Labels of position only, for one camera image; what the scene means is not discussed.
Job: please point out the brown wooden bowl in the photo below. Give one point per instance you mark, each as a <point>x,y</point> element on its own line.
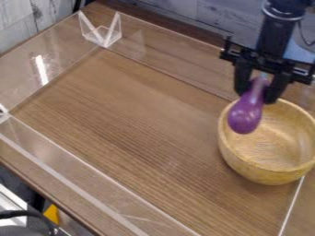
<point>276,154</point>

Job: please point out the purple toy eggplant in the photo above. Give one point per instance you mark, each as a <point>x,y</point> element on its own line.
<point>244,113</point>

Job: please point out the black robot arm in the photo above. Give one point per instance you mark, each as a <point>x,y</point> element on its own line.
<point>279,51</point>

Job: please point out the clear acrylic enclosure wall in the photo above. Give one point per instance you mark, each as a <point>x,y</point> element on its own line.
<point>109,130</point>

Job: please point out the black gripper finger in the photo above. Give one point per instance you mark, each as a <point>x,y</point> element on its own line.
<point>276,87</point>
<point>242,75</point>

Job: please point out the clear acrylic corner bracket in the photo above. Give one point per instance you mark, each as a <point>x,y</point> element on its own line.
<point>101,35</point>

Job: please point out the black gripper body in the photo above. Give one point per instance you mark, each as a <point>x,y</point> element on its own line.
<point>296,56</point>

